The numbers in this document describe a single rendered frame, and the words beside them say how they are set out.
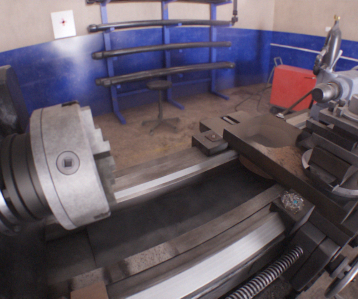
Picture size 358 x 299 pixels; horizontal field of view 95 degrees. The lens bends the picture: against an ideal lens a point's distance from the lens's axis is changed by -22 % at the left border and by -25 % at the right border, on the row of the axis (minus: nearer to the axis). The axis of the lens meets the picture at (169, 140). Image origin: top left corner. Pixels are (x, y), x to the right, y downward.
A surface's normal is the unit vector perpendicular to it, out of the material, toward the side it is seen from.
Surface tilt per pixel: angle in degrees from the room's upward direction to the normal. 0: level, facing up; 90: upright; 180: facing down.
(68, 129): 31
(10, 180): 56
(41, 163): 50
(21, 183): 63
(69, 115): 17
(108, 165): 26
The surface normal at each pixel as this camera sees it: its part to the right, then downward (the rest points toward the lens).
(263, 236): 0.23, -0.44
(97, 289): -0.18, -0.95
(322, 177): -0.91, 0.25
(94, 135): 0.45, 0.38
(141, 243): 0.12, -0.80
